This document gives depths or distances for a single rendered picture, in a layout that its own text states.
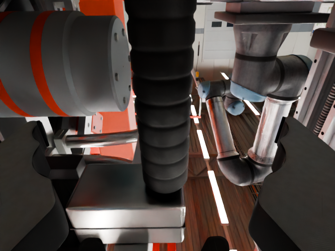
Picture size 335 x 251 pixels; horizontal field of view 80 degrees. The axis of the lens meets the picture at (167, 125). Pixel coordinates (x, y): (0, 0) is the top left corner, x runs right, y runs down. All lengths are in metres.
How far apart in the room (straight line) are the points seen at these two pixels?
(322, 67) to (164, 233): 0.46
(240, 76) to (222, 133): 0.31
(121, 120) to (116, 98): 0.63
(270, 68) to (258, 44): 0.09
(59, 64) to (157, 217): 0.19
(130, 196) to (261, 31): 0.53
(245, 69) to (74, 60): 0.50
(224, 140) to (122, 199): 0.75
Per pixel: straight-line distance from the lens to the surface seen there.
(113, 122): 0.90
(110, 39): 0.25
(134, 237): 0.19
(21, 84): 0.28
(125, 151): 0.98
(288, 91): 0.76
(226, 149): 0.89
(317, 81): 0.55
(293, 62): 0.75
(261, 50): 0.63
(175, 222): 0.17
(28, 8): 0.60
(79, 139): 0.41
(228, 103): 1.03
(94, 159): 0.35
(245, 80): 0.66
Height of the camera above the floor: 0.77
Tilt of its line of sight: 31 degrees up
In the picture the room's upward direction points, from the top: 179 degrees clockwise
